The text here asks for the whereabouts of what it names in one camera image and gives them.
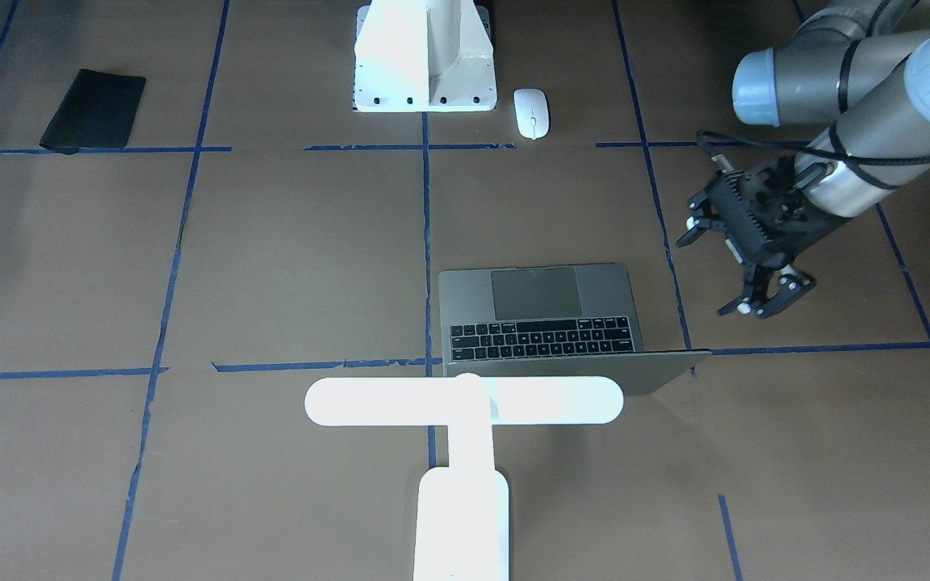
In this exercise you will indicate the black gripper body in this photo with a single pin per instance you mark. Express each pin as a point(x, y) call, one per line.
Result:
point(798, 236)

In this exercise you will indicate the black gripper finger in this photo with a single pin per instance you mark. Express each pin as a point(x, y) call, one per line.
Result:
point(698, 224)
point(767, 292)

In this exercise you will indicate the grey laptop computer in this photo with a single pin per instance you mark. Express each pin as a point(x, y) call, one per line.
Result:
point(539, 322)

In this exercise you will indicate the black mouse pad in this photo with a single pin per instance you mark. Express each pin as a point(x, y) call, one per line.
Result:
point(97, 111)

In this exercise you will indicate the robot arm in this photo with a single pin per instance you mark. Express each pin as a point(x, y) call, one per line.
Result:
point(869, 85)

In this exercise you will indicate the white desk lamp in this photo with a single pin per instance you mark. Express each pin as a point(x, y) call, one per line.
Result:
point(463, 526)

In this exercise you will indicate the white wireless mouse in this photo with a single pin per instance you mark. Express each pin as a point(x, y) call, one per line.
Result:
point(532, 113)

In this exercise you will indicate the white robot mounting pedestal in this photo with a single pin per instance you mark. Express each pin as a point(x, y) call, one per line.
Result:
point(415, 56)

